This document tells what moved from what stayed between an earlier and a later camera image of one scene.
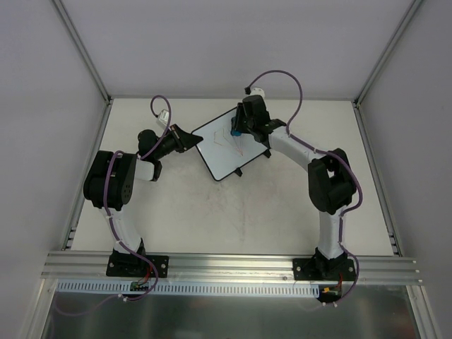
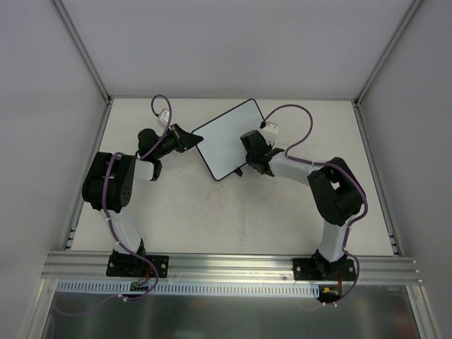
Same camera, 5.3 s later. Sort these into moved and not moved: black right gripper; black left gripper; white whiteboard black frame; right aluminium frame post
Moved: black right gripper
Not moved: black left gripper; white whiteboard black frame; right aluminium frame post
